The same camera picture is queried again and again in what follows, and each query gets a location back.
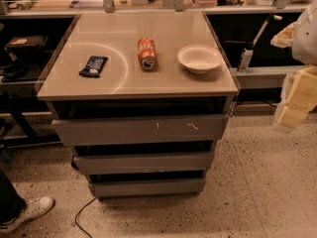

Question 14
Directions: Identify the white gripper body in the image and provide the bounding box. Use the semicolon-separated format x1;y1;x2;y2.
270;22;295;49

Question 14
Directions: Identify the grey middle drawer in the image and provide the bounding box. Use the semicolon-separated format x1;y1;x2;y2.
74;152;214;175

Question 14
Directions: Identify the grey bottom drawer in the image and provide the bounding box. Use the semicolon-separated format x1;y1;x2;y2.
88;178;206;197

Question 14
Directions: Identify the dark blue snack packet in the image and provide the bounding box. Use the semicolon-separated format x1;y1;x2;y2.
79;56;108;78

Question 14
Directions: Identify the grey top drawer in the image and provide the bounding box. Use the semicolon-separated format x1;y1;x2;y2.
53;114;229;146

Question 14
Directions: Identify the grey drawer cabinet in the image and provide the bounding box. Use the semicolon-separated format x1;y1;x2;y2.
37;11;240;202

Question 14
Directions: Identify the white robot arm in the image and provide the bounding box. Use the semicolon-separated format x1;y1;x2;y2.
270;0;317;133

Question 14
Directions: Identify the white bowl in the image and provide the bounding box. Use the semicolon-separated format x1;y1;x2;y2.
177;45;222;74

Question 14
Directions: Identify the white sneaker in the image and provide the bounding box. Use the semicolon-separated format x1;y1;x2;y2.
0;196;54;233

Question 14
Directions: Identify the grey drawer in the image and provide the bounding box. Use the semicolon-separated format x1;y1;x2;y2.
53;114;229;146
74;152;214;175
88;178;206;197

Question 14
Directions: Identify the black floor cable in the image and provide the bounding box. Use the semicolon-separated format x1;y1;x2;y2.
74;196;98;238

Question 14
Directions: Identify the black trouser leg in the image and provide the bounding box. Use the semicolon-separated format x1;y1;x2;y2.
0;170;26;223

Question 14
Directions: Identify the orange soda can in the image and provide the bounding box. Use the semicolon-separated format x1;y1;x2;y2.
138;38;158;70

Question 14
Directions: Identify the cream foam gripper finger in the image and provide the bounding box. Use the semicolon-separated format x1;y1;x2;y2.
272;65;317;133

